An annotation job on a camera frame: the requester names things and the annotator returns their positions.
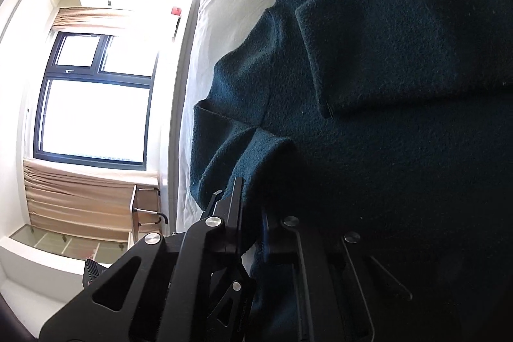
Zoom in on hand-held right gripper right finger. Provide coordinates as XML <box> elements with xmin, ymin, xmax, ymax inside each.
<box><xmin>260</xmin><ymin>206</ymin><xmax>414</xmax><ymax>342</ymax></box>

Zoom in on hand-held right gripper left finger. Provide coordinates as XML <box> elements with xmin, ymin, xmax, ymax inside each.
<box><xmin>39</xmin><ymin>178</ymin><xmax>257</xmax><ymax>342</ymax></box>

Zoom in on dark teal sweater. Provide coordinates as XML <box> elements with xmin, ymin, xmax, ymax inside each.
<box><xmin>188</xmin><ymin>0</ymin><xmax>513</xmax><ymax>342</ymax></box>

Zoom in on dark framed window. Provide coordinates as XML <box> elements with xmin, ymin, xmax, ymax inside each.
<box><xmin>33</xmin><ymin>31</ymin><xmax>157</xmax><ymax>171</ymax></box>

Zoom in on bed with beige sheet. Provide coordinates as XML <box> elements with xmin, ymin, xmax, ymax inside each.
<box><xmin>172</xmin><ymin>0</ymin><xmax>333</xmax><ymax>230</ymax></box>

